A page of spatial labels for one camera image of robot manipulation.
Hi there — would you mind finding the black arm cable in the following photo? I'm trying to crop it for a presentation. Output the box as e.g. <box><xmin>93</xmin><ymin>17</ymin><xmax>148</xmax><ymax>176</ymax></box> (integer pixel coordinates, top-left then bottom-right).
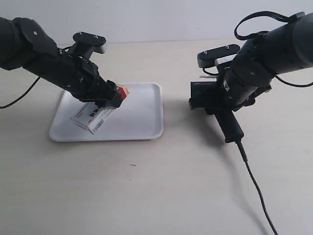
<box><xmin>0</xmin><ymin>75</ymin><xmax>41</xmax><ymax>109</ymax></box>
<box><xmin>234</xmin><ymin>10</ymin><xmax>313</xmax><ymax>88</ymax></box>

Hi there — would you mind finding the black handheld barcode scanner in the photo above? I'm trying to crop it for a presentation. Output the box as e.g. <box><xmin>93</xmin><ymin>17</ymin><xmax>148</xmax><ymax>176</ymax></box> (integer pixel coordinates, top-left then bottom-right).
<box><xmin>188</xmin><ymin>81</ymin><xmax>244</xmax><ymax>143</ymax></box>

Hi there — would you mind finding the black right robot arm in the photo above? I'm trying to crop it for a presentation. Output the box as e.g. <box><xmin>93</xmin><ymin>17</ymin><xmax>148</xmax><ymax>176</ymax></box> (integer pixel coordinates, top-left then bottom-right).
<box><xmin>198</xmin><ymin>11</ymin><xmax>313</xmax><ymax>115</ymax></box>

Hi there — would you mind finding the black scanner cable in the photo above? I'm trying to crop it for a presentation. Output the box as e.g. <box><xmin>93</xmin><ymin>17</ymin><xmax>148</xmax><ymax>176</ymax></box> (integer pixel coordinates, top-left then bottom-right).
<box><xmin>236</xmin><ymin>141</ymin><xmax>279</xmax><ymax>235</ymax></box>

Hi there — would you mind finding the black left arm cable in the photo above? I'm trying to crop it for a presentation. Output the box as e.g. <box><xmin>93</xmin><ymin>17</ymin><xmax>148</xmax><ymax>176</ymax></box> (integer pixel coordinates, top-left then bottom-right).
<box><xmin>0</xmin><ymin>75</ymin><xmax>41</xmax><ymax>109</ymax></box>

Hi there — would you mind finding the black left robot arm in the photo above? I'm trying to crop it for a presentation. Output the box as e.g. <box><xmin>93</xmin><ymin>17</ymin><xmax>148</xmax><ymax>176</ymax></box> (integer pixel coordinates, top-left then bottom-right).
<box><xmin>0</xmin><ymin>18</ymin><xmax>123</xmax><ymax>108</ymax></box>

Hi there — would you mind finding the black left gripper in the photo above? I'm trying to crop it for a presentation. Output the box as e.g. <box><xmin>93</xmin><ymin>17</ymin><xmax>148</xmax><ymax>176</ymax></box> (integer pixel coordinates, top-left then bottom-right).
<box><xmin>60</xmin><ymin>55</ymin><xmax>122</xmax><ymax>108</ymax></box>

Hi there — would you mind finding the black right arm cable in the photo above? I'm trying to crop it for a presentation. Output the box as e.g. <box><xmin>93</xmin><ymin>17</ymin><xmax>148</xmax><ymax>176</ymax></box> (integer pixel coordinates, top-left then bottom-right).
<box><xmin>234</xmin><ymin>10</ymin><xmax>313</xmax><ymax>88</ymax></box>

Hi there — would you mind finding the white plastic tray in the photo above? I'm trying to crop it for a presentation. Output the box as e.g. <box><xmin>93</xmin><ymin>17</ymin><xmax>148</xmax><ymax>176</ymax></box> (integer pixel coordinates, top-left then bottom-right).
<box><xmin>49</xmin><ymin>82</ymin><xmax>164</xmax><ymax>142</ymax></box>

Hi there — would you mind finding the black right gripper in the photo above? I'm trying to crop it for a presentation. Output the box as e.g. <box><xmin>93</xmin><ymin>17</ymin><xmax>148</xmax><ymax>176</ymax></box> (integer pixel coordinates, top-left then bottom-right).
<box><xmin>215</xmin><ymin>56</ymin><xmax>271</xmax><ymax>111</ymax></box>

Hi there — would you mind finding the white red medicine box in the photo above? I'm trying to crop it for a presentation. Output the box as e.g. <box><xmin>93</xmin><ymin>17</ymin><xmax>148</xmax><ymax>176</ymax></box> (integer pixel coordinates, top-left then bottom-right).
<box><xmin>70</xmin><ymin>83</ymin><xmax>130</xmax><ymax>135</ymax></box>

